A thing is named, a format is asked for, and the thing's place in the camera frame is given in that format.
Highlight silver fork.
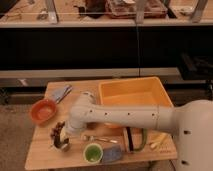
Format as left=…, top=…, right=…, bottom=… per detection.
left=82, top=135, right=118, bottom=144

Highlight wooden scrub brush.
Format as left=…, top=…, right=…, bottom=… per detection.
left=123, top=127, right=134, bottom=153

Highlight red tray on workbench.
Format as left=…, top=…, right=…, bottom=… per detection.
left=105, top=0, right=168, bottom=18

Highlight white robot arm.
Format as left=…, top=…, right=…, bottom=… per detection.
left=65, top=92, right=213, bottom=171

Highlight wooden side table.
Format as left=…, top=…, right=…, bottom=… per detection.
left=25, top=77, right=177, bottom=171

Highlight yellow plastic tray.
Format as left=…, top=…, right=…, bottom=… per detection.
left=99, top=77, right=173, bottom=107

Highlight green metal cup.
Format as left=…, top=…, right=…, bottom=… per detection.
left=83, top=143, right=103, bottom=164

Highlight long background workbench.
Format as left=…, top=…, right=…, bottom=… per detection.
left=0, top=0, right=213, bottom=28

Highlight blue sponge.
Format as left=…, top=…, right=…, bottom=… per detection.
left=102, top=145, right=123, bottom=163

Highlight yellow corn piece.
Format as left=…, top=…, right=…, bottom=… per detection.
left=150, top=133, right=167, bottom=149

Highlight bunch of brown grapes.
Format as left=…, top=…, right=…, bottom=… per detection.
left=50, top=122, right=65, bottom=148

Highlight orange bowl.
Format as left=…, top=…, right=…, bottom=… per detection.
left=29, top=99, right=57, bottom=125

